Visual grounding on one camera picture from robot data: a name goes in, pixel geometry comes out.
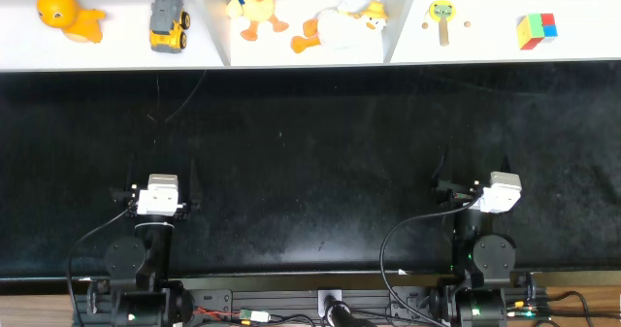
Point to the many-coloured puzzle cube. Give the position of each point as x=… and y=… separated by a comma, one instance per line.
x=536, y=30

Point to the white shelf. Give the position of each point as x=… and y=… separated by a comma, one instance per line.
x=121, y=57

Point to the white plush duck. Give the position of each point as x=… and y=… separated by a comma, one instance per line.
x=342, y=28

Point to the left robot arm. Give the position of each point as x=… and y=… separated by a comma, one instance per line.
x=125, y=258

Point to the grey and yellow toy truck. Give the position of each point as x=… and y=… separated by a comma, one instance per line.
x=167, y=23

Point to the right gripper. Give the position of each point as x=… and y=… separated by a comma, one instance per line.
x=453, y=192

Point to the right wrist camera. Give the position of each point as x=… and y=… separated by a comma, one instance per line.
x=500, y=193

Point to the yellow rattle drum toy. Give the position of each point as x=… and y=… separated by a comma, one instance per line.
x=442, y=12

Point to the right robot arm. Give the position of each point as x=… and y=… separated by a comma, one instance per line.
x=494, y=254

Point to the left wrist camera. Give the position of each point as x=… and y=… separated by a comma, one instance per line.
x=157, y=196

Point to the orange rubber dinosaur toy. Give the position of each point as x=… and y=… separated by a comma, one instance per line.
x=60, y=11

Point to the mounting rail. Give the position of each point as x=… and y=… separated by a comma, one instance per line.
x=291, y=300

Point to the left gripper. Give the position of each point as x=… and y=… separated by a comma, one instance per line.
x=188, y=210

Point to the yellow plush duck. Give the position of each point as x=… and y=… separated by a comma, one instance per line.
x=258, y=7

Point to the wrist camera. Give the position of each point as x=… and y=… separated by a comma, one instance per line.
x=500, y=193
x=157, y=196

